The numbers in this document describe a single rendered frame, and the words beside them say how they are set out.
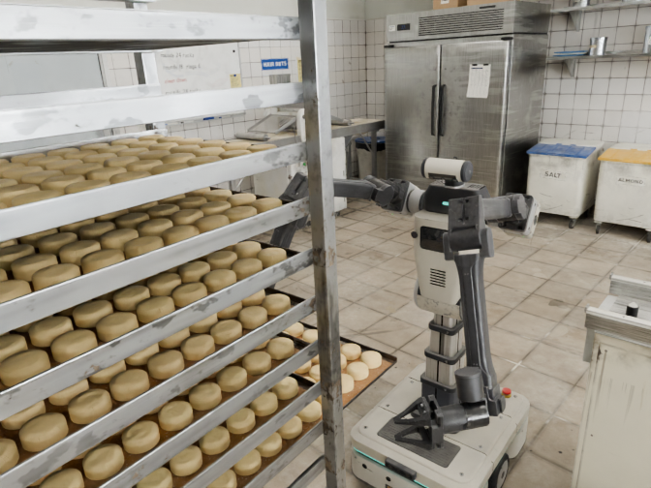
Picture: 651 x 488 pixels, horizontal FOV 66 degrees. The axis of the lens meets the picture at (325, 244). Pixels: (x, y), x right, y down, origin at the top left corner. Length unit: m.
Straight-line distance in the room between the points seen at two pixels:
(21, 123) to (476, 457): 1.81
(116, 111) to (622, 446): 1.69
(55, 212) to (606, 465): 1.75
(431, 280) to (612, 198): 3.48
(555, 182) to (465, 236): 4.10
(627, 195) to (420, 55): 2.34
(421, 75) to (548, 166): 1.55
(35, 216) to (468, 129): 4.89
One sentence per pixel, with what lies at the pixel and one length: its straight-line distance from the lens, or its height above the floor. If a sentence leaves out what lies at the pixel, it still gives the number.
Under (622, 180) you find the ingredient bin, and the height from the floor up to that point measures 0.53.
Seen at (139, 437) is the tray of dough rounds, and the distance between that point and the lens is 0.80.
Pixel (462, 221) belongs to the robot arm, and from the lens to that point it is 1.24.
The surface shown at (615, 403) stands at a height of 0.62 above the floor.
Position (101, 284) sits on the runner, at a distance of 0.62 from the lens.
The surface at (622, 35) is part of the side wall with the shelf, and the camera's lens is 5.70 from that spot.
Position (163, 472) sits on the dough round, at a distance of 0.87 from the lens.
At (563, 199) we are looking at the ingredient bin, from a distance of 5.30.
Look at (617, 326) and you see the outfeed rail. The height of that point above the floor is 0.87.
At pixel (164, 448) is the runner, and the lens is 0.77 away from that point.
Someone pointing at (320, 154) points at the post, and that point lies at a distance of 0.79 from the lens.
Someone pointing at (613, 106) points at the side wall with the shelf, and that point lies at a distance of 5.72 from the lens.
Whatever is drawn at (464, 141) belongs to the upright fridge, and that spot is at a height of 0.80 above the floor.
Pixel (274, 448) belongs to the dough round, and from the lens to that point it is 1.00.
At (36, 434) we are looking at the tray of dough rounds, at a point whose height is 1.24.
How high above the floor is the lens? 1.63
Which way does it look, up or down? 20 degrees down
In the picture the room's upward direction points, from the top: 3 degrees counter-clockwise
